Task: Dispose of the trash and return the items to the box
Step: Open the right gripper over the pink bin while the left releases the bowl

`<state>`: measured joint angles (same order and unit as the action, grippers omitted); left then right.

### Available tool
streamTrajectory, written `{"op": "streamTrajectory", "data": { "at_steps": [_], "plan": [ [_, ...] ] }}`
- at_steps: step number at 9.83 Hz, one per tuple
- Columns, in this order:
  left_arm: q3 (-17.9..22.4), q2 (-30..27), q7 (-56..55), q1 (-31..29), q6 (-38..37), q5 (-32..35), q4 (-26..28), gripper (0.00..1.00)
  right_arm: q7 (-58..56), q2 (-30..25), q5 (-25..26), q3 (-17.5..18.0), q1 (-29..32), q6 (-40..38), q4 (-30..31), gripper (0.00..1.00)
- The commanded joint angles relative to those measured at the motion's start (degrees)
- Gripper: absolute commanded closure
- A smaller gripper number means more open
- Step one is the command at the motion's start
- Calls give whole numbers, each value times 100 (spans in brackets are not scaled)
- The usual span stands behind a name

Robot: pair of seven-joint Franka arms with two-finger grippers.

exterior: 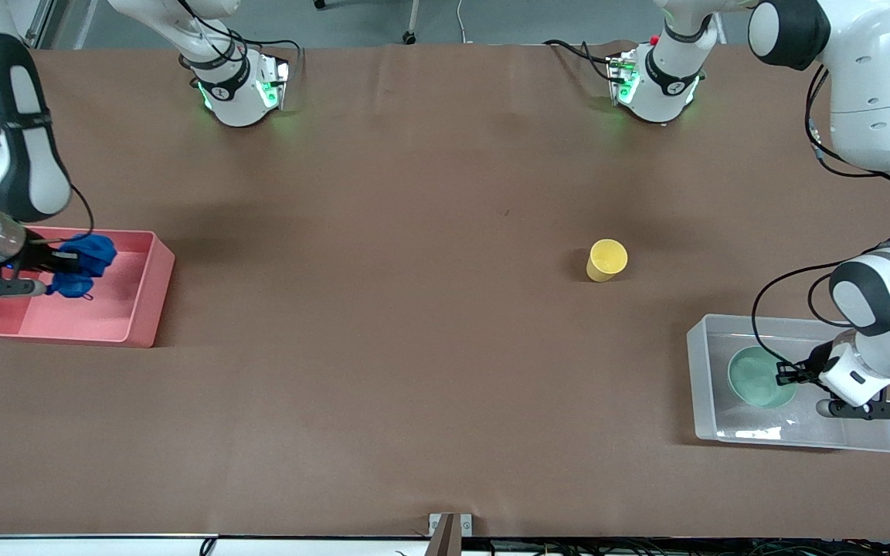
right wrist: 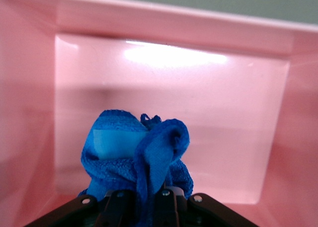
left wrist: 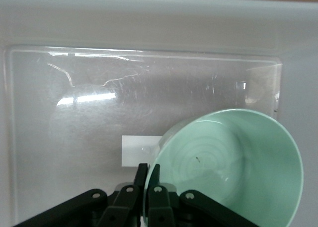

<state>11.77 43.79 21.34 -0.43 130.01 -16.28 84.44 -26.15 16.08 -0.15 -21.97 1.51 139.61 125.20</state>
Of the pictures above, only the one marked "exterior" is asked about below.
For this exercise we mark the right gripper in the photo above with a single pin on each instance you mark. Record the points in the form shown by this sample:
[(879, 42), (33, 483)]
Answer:
[(40, 255)]

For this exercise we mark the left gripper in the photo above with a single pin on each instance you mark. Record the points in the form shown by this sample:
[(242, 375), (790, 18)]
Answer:
[(810, 367)]

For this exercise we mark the blue cloth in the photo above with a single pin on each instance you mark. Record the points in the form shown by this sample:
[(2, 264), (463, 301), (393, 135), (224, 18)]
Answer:
[(86, 259)]

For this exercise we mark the pale green bowl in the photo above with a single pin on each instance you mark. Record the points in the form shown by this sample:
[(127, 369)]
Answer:
[(754, 378)]

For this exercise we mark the yellow plastic cup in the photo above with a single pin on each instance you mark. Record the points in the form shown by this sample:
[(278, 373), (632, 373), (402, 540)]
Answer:
[(607, 259)]

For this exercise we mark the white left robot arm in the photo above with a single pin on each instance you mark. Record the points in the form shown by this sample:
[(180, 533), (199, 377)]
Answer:
[(885, 93)]

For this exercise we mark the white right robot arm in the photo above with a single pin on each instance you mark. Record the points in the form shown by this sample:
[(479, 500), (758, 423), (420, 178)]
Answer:
[(20, 154)]

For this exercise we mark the clear plastic box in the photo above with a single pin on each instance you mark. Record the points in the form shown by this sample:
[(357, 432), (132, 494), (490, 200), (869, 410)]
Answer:
[(746, 428)]

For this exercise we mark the pink plastic bin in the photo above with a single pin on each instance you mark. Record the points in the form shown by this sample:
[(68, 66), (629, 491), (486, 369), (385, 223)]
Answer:
[(105, 316)]

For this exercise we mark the chair leg with caster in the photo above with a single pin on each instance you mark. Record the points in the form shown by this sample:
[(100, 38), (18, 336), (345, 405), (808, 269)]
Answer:
[(411, 27)]

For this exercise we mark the aluminium frame post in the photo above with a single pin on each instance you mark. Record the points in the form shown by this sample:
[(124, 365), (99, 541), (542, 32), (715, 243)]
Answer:
[(41, 23)]

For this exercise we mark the metal bracket with brown strip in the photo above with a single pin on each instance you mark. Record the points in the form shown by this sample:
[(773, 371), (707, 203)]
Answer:
[(449, 529)]

